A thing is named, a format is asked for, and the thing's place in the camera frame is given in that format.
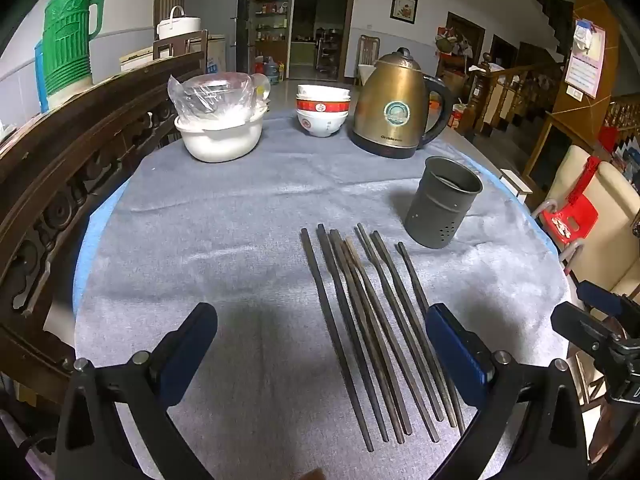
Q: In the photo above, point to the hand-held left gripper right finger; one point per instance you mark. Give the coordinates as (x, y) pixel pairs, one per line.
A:
(457, 355)

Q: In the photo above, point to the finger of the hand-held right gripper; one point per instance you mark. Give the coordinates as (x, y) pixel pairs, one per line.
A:
(580, 327)
(600, 297)

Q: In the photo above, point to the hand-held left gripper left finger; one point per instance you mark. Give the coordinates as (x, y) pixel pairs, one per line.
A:
(187, 350)

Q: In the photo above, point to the set of dark chopsticks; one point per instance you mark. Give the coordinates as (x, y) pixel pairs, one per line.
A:
(370, 330)

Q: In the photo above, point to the grey metal chopstick holder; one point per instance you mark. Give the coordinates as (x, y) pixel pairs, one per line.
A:
(435, 210)

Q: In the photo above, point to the red plastic child chair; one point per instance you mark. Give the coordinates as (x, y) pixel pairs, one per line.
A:
(570, 220)

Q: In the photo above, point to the beige armchair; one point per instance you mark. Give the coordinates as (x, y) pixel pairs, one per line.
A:
(615, 200)

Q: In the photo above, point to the grey table cloth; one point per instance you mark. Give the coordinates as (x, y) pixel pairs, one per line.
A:
(225, 240)

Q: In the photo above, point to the small white stool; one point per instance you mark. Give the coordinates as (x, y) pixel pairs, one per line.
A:
(517, 182)

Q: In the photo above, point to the blue table cloth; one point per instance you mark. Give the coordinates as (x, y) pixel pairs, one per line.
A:
(86, 250)

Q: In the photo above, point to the carved dark wooden sideboard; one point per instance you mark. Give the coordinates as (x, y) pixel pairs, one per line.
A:
(75, 160)

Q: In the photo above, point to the wooden stair railing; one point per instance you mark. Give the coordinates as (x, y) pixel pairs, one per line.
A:
(505, 90)

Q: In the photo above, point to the clear plastic bag of cups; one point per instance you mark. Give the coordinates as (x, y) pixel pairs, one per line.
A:
(215, 95)

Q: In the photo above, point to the white bowl with red emblem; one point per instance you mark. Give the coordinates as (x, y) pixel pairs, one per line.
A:
(320, 125)

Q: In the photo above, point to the bronze electric kettle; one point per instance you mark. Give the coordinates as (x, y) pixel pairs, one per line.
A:
(390, 100)

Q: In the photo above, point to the red banded white bowl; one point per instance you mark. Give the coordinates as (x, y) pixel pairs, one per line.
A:
(322, 106)

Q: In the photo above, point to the blue water jug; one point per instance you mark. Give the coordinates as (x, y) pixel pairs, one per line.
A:
(272, 72)

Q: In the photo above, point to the blue thermos flask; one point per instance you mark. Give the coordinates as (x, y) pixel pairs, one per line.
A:
(41, 80)

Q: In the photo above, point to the dark wooden chair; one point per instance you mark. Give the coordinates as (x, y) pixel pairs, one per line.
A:
(197, 42)

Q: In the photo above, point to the wooden dining chair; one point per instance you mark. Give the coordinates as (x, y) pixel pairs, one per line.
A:
(369, 55)

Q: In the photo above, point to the green thermos flask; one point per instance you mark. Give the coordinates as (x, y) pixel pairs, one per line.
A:
(67, 45)

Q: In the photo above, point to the pantry shelf with bottles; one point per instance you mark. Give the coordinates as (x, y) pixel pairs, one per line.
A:
(270, 20)

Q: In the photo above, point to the grey refrigerator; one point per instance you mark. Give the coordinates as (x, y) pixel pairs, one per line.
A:
(215, 5)

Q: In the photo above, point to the pink wall calendar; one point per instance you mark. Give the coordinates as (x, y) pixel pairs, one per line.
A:
(585, 60)

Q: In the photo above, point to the framed wall picture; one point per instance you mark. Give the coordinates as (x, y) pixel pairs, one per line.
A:
(403, 8)

